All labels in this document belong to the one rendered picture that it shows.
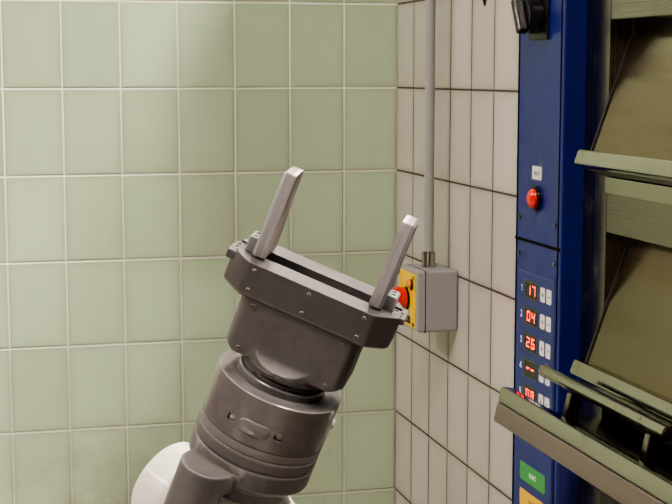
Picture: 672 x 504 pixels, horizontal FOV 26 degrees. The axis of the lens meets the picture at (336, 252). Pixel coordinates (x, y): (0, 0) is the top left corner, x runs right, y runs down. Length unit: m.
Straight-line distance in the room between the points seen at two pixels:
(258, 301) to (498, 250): 1.25
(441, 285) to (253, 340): 1.40
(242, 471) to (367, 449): 1.77
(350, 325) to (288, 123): 1.69
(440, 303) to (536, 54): 0.55
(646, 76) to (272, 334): 0.89
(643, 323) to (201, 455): 0.86
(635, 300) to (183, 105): 1.07
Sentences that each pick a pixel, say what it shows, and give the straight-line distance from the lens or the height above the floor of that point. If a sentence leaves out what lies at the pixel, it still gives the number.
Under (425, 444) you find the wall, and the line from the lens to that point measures 2.58.
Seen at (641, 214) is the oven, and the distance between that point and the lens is 1.75.
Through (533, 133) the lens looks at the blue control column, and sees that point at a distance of 1.97.
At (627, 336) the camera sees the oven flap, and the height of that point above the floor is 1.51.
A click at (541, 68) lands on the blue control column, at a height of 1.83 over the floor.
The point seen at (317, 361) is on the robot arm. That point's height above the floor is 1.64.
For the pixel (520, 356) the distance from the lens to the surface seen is 2.03.
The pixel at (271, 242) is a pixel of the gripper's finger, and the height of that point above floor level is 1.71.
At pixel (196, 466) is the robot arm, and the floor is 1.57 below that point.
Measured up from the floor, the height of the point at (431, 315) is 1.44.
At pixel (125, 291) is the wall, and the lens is 2.60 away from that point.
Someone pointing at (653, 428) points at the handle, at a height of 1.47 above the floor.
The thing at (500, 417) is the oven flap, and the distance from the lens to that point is 1.79.
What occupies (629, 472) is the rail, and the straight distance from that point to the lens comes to 1.48.
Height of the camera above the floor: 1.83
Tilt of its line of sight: 7 degrees down
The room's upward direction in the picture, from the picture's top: straight up
